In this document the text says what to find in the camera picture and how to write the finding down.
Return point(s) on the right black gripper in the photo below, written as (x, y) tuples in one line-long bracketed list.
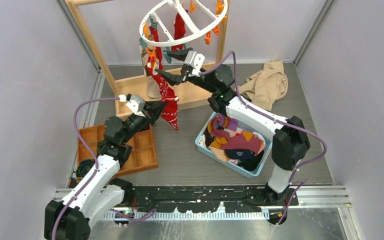
[(175, 79)]

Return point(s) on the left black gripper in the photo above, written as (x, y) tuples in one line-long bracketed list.
[(153, 109)]

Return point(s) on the red white patterned sock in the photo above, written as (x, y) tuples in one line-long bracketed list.
[(164, 87)]

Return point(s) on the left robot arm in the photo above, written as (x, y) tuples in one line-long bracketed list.
[(75, 215)]

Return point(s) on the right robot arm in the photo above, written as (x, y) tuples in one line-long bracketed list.
[(289, 138)]

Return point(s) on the wooden hanger stand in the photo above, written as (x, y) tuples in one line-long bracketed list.
[(190, 95)]

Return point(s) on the white round clip hanger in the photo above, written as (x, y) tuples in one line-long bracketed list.
[(152, 19)]

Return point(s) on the teal clothes peg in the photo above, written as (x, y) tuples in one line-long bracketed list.
[(166, 56)]

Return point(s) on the orange clothes peg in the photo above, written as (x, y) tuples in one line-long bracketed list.
[(152, 54)]

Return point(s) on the wooden compartment tray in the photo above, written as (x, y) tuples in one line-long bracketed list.
[(143, 156)]

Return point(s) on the maroon ribbed sock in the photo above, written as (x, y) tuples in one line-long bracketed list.
[(225, 138)]

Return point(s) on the beige cloth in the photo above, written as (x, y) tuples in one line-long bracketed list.
[(266, 86)]

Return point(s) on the navy blue sock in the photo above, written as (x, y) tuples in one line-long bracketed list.
[(241, 155)]

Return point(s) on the blue plastic basket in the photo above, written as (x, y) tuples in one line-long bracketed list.
[(250, 169)]

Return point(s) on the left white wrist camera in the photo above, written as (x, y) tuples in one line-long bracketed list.
[(136, 104)]

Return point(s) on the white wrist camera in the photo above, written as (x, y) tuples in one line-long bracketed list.
[(198, 60), (136, 104)]

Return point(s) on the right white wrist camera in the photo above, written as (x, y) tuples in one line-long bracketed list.
[(198, 60)]

